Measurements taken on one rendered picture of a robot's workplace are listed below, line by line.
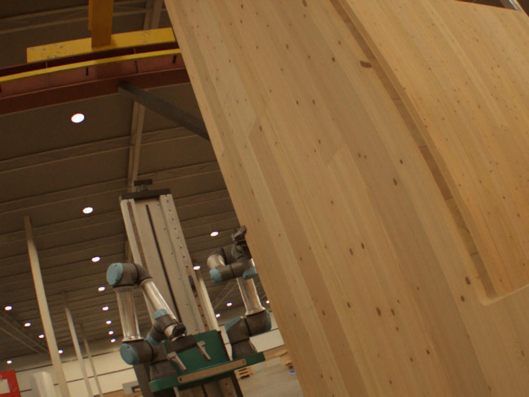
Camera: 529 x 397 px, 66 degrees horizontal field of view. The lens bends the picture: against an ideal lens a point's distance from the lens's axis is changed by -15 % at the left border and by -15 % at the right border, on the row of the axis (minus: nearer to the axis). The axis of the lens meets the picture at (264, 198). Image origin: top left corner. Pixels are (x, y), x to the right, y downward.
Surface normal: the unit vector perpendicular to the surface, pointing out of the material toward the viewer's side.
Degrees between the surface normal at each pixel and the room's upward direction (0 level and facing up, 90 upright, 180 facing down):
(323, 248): 90
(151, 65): 90
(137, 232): 90
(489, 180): 90
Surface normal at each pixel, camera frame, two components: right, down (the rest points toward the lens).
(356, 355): -0.90, 0.18
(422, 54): 0.28, -0.42
